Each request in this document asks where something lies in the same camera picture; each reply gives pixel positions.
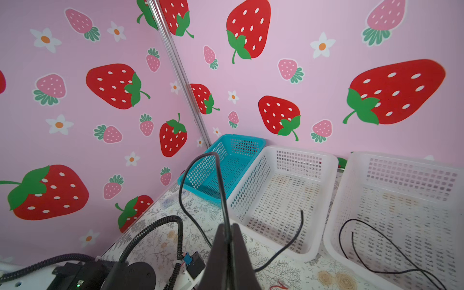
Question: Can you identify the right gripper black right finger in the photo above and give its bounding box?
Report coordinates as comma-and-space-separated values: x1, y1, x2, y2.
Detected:
230, 224, 261, 290

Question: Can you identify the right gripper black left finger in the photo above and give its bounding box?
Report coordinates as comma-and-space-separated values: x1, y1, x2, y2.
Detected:
198, 224, 230, 290

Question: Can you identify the black wire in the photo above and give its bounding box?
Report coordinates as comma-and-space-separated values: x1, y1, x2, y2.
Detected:
178, 152, 305, 273
338, 219, 447, 290

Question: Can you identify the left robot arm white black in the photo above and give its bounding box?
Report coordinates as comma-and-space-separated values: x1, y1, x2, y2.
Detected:
1, 216, 183, 290

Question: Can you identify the white basket middle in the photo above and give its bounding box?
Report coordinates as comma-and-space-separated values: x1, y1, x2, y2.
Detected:
227, 146, 338, 262

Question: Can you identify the white basket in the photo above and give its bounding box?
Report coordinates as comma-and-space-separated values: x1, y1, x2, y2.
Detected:
227, 146, 338, 262
323, 152, 464, 290

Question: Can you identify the teal plastic basket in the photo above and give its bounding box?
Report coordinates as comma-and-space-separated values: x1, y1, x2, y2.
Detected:
183, 134, 267, 206

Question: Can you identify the white basket right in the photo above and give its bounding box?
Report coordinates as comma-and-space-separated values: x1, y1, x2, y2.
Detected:
323, 152, 464, 290

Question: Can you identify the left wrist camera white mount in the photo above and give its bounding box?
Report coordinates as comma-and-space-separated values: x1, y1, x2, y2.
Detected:
175, 251, 206, 290

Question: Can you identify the aluminium corner post left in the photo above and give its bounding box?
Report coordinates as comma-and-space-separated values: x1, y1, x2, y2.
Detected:
148, 0, 211, 149

